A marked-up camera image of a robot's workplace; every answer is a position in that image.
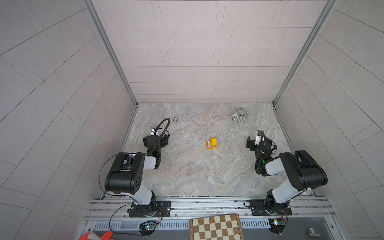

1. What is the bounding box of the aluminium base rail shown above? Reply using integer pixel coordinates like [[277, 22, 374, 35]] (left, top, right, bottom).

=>
[[75, 196, 347, 240]]

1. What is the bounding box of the red white object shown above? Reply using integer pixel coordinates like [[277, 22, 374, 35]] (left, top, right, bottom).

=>
[[78, 231, 114, 240]]

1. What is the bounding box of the aluminium corner post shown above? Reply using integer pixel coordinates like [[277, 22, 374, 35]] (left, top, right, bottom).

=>
[[272, 0, 338, 106], [84, 0, 139, 109]]

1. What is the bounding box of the metal clamp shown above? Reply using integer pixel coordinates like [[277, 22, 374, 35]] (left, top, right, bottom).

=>
[[307, 228, 321, 239]]

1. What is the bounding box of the aluminium corner post right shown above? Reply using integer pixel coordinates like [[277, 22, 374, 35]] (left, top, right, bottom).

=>
[[272, 0, 338, 106]]

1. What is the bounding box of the left circuit board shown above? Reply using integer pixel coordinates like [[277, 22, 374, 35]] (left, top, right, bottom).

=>
[[139, 221, 158, 231]]

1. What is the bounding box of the yellow rectangular wooden block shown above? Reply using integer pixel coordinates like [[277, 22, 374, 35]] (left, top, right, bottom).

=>
[[210, 138, 218, 148]]

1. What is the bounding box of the circuit board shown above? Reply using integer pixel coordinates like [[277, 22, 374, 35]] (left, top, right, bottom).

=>
[[139, 221, 158, 231], [268, 218, 286, 234]]

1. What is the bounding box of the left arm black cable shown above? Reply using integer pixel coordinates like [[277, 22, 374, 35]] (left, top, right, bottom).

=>
[[98, 117, 172, 236]]

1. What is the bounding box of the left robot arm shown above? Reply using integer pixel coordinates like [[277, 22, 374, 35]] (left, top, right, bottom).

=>
[[104, 133, 171, 218]]

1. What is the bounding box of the striped ceramic mug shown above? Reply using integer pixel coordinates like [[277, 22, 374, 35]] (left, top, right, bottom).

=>
[[232, 108, 249, 123]]

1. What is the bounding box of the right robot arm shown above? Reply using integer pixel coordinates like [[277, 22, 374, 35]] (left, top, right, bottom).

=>
[[244, 131, 328, 216]]

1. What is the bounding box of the aluminium corner post left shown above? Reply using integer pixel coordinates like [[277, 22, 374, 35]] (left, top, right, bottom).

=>
[[84, 0, 139, 109]]

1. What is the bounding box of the right circuit board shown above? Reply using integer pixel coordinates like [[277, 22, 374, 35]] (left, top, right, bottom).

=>
[[268, 218, 286, 234]]

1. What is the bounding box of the checkered chess board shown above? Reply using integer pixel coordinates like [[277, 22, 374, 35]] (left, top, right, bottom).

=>
[[189, 214, 245, 240]]

